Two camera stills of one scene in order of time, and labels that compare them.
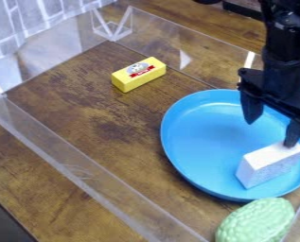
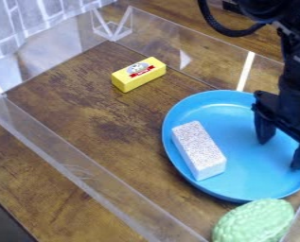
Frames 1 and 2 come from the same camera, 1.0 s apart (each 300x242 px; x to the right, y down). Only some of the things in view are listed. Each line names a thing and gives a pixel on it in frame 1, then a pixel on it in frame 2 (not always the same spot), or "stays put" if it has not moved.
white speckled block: (268, 164) to (198, 150)
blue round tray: (207, 138) stays put
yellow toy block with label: (137, 75) stays put
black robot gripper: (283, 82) to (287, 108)
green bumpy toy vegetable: (262, 220) stays put
